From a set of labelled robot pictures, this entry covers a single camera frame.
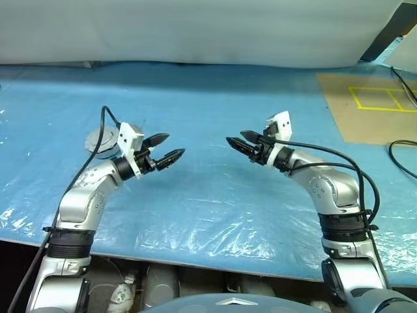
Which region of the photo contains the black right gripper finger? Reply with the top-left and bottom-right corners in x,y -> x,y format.
225,136 -> 257,157
239,130 -> 265,145

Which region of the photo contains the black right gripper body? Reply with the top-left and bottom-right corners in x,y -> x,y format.
250,133 -> 278,166

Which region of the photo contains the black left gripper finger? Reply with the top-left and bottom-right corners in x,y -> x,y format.
156,148 -> 186,171
145,132 -> 171,149

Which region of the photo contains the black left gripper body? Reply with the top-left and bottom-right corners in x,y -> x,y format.
135,146 -> 160,174

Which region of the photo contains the round grey motor lid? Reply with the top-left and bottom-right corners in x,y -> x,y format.
84,126 -> 120,153

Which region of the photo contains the blue plastic table cover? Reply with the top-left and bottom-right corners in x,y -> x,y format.
0,58 -> 417,286

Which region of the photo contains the brown cardboard sheet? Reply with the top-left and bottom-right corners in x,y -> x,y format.
315,72 -> 417,145

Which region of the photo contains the white foam backdrop sheet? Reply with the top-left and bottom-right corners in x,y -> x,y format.
0,0 -> 404,70

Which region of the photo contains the large grey cylinder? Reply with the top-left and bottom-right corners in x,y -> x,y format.
142,264 -> 180,308

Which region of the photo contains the small grey cylinder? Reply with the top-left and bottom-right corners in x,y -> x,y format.
240,273 -> 275,297

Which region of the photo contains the white bag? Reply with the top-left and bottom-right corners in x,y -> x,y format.
109,275 -> 138,309

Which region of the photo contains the grey robot torso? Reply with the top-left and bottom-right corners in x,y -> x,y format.
136,292 -> 281,313

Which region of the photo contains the white board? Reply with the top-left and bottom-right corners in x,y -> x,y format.
384,31 -> 417,74

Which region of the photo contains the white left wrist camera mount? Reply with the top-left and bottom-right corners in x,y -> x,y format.
117,121 -> 146,180

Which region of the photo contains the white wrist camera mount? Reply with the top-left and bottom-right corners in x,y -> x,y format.
264,110 -> 293,168
117,121 -> 146,180

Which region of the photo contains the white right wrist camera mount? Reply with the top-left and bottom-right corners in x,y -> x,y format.
264,110 -> 293,168

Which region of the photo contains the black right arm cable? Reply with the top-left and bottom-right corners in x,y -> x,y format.
272,138 -> 392,290

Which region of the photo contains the looped black cable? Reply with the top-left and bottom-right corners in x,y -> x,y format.
388,140 -> 417,180

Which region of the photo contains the thin black cable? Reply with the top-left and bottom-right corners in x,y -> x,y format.
390,65 -> 417,109

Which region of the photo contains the thin white cable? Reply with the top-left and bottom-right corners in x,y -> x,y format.
403,86 -> 417,106

